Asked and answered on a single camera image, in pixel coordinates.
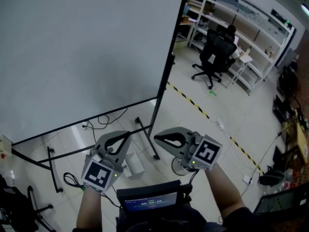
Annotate person's right forearm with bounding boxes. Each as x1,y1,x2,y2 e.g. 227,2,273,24
204,162,247,219

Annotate person's dark shirt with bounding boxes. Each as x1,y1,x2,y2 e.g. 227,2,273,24
72,204,309,232

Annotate yellow-black hazard floor tape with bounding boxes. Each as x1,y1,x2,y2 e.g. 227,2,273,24
167,81,266,175

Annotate chest-mounted screen unit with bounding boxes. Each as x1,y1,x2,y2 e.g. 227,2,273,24
116,179,193,214

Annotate thin grey floor cable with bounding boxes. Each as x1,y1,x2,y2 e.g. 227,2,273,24
240,131,282,198

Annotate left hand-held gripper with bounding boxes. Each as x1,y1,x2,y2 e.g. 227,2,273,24
81,130,132,195

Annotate black backpack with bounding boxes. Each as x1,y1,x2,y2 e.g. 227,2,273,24
257,166,285,186

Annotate small white folding table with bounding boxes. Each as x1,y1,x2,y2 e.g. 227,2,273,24
226,52,254,89

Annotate pile of clear plastic bottles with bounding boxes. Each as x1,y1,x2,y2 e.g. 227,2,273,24
262,169,305,195

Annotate white box with red button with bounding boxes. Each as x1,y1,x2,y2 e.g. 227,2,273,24
0,133,13,160

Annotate black equipment rack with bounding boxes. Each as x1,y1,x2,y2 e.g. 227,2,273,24
272,61,302,123

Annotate looped black cable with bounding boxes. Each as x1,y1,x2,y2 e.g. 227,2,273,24
86,107,128,130

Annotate steel trash bin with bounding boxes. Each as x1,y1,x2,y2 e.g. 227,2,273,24
171,157,194,176

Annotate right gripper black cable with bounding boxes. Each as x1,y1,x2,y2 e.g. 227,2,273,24
187,170,200,186

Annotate person's left forearm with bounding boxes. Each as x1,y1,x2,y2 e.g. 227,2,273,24
76,188,102,230

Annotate black mesh office chair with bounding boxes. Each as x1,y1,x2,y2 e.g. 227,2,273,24
191,29,238,91

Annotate yellow wooden table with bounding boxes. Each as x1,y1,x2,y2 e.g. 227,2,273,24
284,109,309,165

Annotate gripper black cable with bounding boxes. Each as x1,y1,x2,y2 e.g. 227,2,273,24
63,172,121,209
187,170,200,186

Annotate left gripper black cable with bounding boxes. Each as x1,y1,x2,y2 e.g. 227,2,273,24
63,172,121,209

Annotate black glass-front cabinet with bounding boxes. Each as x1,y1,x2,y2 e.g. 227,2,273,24
253,184,309,215

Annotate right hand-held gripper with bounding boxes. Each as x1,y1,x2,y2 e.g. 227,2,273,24
153,126,223,171

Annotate tall black cabinet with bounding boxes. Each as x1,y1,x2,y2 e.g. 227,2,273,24
276,47,299,69

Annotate white metal shelving unit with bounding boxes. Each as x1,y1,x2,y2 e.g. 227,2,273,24
187,0,297,96

